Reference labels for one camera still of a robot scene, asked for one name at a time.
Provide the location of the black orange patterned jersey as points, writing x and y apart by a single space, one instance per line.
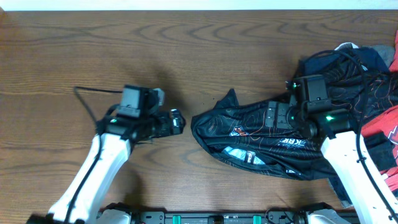
237 135

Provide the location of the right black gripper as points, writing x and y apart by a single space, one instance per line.
281 121

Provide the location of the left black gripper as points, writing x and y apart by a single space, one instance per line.
175 129

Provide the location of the red printed shirt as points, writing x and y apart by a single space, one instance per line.
385 125

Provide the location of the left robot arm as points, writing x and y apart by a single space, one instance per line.
111 147

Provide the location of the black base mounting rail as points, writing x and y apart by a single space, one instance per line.
217 217

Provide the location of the navy and red shirt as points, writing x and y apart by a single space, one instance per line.
329 59

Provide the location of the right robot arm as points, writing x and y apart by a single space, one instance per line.
366 185

